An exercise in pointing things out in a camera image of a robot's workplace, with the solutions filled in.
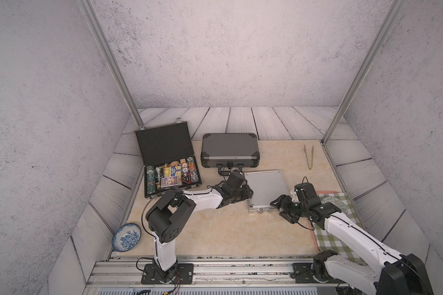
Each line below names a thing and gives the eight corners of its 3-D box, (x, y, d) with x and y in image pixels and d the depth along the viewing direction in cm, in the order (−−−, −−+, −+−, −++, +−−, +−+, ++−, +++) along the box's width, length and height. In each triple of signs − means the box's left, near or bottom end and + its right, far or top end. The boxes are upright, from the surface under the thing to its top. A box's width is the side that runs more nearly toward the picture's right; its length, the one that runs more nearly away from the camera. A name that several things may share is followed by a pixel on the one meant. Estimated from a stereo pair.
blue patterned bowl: (112, 254, 80) (106, 251, 77) (122, 226, 88) (117, 222, 84) (136, 254, 80) (132, 250, 77) (144, 226, 88) (140, 222, 84)
